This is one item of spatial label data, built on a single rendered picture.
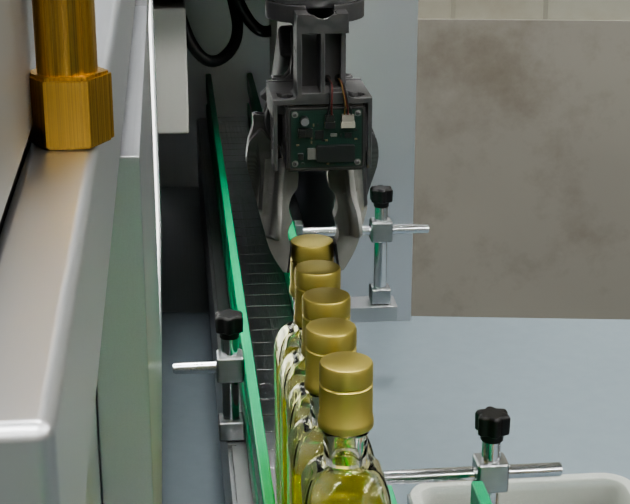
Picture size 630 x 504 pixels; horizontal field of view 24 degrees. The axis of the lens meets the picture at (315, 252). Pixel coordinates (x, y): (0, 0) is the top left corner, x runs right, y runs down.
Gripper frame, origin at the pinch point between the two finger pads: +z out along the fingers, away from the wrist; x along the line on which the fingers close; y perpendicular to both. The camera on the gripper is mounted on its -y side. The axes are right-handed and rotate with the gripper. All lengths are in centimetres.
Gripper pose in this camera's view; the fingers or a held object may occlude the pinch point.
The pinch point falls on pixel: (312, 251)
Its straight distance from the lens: 112.8
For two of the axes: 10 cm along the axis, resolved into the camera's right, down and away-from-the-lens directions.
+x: 9.9, -0.4, 1.0
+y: 1.1, 3.3, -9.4
